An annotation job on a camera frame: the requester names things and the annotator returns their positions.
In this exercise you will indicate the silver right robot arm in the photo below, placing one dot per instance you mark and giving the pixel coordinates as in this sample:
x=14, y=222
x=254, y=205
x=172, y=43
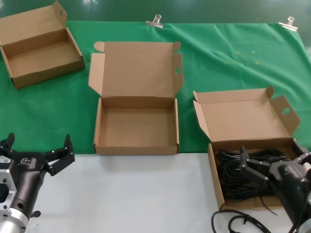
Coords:
x=306, y=227

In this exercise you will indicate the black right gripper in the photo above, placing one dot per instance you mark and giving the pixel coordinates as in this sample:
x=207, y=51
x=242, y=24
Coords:
x=291, y=184

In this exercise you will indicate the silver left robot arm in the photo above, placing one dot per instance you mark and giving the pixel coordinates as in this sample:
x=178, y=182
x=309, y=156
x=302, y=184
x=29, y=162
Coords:
x=12, y=223

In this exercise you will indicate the green table cloth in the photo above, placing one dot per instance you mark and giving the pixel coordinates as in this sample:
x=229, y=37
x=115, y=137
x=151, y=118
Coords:
x=218, y=60

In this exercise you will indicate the small shallow cardboard box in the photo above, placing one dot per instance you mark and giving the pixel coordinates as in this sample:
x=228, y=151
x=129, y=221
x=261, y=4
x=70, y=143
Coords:
x=36, y=55

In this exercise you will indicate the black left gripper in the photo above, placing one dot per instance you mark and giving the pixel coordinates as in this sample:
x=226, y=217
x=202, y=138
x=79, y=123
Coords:
x=29, y=170

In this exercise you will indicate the metal binder clip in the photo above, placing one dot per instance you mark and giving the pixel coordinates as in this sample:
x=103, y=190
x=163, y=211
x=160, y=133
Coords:
x=154, y=23
x=288, y=25

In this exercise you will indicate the cardboard mailer box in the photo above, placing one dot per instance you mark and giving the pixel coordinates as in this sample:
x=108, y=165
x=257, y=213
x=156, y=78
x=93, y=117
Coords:
x=136, y=126
x=243, y=116

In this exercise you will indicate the silver left wrist bracket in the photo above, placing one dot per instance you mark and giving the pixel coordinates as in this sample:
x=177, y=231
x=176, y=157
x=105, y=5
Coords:
x=9, y=174

